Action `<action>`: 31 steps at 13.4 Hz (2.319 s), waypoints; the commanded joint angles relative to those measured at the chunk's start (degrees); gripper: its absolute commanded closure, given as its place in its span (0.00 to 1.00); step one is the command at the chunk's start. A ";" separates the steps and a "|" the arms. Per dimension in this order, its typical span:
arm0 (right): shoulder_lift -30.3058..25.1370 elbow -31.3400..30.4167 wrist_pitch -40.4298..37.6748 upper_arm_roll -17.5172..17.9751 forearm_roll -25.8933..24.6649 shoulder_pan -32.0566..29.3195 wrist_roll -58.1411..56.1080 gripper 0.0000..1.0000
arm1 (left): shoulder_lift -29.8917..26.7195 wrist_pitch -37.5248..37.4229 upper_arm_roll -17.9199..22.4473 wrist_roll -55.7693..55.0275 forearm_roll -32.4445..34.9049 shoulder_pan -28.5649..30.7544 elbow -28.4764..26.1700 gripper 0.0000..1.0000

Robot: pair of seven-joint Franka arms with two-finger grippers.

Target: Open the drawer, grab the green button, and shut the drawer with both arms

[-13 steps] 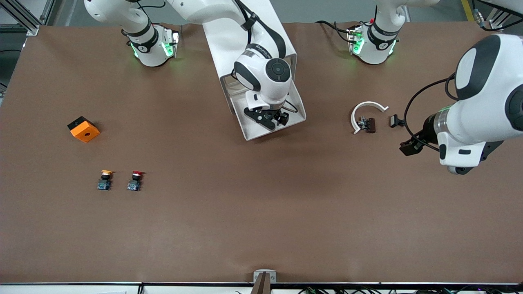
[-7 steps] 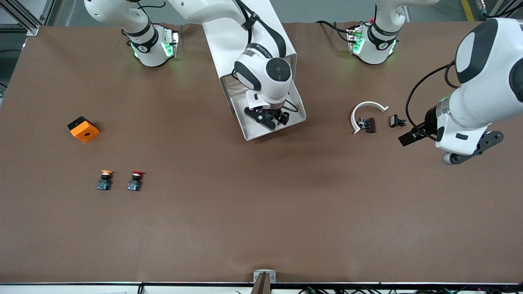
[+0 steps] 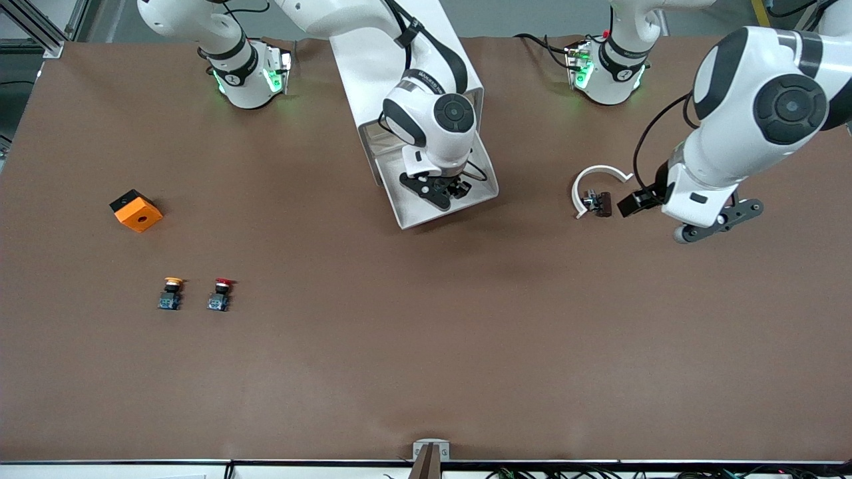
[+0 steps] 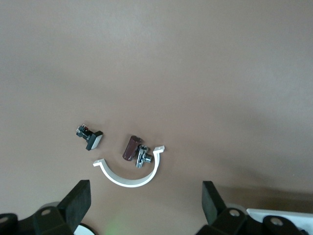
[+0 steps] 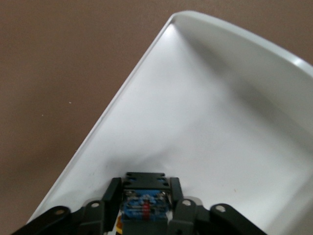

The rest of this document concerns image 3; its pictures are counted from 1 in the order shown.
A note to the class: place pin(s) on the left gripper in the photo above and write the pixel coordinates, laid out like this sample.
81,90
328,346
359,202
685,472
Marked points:
653,190

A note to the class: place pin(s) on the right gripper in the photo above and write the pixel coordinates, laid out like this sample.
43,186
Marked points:
458,187

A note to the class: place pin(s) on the white plastic drawer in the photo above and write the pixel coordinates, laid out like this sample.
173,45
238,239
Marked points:
413,213

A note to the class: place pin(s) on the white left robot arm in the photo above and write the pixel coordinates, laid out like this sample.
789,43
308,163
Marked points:
732,66

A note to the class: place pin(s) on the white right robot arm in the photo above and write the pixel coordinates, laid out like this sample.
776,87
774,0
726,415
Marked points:
319,16

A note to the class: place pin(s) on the white drawer cabinet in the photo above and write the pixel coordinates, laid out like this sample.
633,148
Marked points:
359,66

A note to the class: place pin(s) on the red push button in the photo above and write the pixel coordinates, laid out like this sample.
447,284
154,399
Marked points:
218,301

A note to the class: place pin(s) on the yellow push button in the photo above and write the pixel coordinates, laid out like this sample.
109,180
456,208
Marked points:
170,299

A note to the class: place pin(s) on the metal bolt clamp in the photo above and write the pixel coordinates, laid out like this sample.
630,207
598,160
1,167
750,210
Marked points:
590,199

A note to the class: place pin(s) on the brown table mat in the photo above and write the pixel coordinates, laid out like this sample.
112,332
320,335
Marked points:
426,332

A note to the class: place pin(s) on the orange box with hole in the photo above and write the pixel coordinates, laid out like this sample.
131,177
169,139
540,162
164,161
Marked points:
140,216

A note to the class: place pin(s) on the white curved bracket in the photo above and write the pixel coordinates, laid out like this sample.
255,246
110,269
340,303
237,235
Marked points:
602,168

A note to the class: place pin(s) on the grey metal bracket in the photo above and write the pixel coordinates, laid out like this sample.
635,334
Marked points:
421,449

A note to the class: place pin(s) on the brown camera post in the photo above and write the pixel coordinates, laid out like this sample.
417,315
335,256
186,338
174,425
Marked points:
429,466

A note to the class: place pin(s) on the aluminium frame profile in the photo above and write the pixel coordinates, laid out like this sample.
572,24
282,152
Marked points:
54,48

